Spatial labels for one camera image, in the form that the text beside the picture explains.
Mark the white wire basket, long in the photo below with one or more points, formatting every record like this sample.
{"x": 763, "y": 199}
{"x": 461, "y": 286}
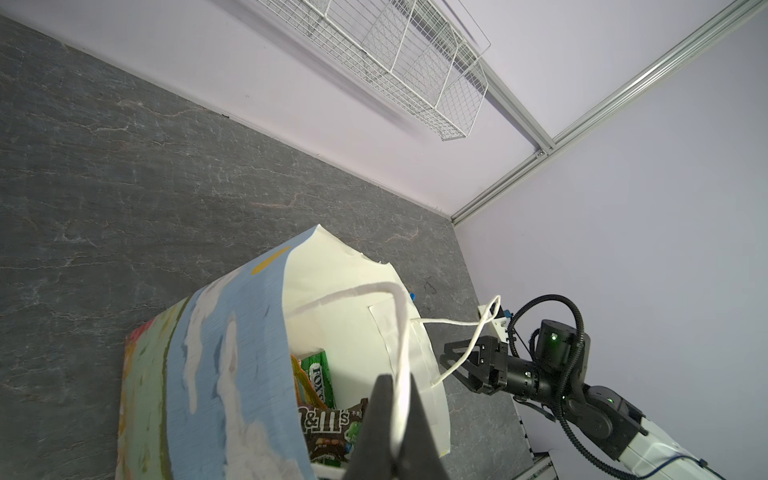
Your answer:
{"x": 410, "y": 52}

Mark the orange Fox's candy bag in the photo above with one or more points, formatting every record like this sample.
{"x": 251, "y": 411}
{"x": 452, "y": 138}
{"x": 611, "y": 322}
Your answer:
{"x": 304, "y": 389}

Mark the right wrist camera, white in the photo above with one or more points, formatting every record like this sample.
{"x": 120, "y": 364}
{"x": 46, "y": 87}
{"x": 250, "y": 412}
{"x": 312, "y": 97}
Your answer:
{"x": 499, "y": 323}

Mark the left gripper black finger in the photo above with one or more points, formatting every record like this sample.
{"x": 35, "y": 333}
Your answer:
{"x": 418, "y": 458}

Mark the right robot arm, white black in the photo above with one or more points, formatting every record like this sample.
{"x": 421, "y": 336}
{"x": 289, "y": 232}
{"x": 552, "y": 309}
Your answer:
{"x": 606, "y": 429}

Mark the paper bag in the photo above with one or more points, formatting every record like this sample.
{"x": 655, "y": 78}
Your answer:
{"x": 207, "y": 385}

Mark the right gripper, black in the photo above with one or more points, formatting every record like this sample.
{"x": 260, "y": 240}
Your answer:
{"x": 372, "y": 457}

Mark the green snack bag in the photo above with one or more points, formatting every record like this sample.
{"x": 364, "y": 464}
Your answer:
{"x": 317, "y": 369}

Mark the purple M&M's packet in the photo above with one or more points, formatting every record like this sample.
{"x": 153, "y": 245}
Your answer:
{"x": 331, "y": 435}

